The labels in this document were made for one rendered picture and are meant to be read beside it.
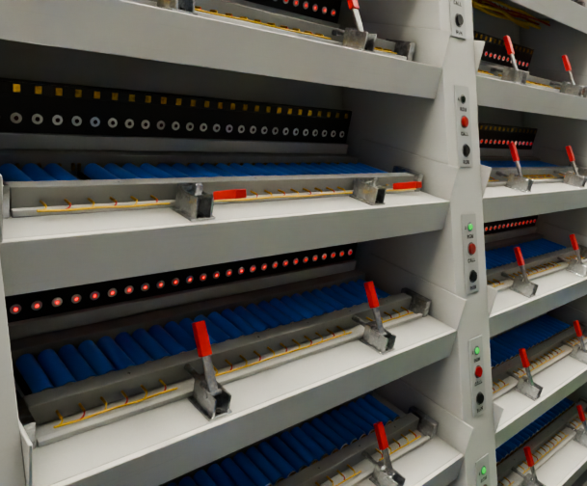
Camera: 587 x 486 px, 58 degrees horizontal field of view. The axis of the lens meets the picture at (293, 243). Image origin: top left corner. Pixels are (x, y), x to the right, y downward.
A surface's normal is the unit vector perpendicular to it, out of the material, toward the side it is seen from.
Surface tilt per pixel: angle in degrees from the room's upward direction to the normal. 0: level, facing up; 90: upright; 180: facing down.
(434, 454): 21
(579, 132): 90
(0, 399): 90
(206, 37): 111
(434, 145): 90
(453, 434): 90
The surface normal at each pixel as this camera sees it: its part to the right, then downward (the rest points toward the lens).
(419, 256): -0.74, 0.10
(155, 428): 0.17, -0.93
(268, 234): 0.65, 0.36
